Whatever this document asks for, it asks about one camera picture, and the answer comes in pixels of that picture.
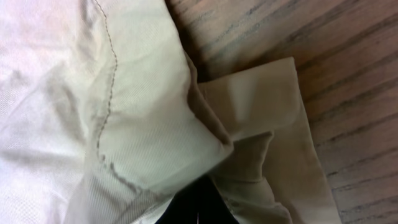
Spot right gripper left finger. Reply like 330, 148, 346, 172
156, 180, 199, 224

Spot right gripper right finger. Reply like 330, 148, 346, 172
197, 176, 239, 224

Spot beige cotton shorts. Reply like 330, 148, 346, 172
1, 0, 340, 223

